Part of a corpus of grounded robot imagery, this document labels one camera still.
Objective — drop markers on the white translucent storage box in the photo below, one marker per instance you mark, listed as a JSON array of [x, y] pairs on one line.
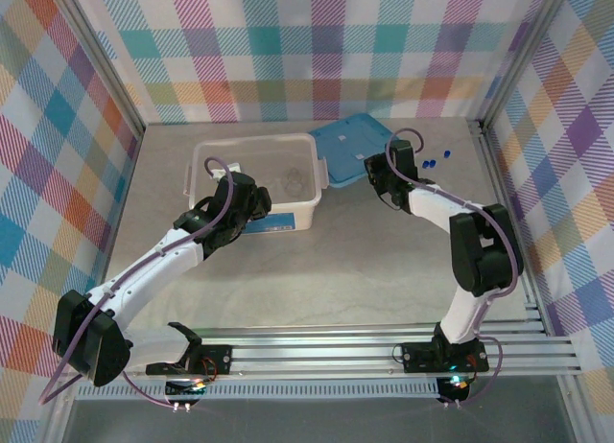
[[259, 155]]

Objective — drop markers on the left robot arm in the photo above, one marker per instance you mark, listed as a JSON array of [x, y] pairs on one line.
[[144, 275]]

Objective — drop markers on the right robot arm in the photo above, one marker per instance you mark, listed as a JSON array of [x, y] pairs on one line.
[[484, 251]]

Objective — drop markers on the plaid backdrop cloth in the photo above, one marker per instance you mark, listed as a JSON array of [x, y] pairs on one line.
[[575, 150], [38, 174], [307, 40]]

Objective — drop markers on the aluminium side rail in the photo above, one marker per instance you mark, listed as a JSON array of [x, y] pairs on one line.
[[490, 174], [116, 232]]

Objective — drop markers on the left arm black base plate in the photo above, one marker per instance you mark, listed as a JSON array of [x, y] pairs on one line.
[[216, 359]]

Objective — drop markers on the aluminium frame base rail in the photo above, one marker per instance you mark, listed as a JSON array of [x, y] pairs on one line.
[[312, 352]]

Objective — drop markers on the aluminium frame post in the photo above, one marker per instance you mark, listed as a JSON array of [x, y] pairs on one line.
[[520, 54], [101, 54]]

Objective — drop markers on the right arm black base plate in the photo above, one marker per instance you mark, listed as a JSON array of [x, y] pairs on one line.
[[422, 359]]

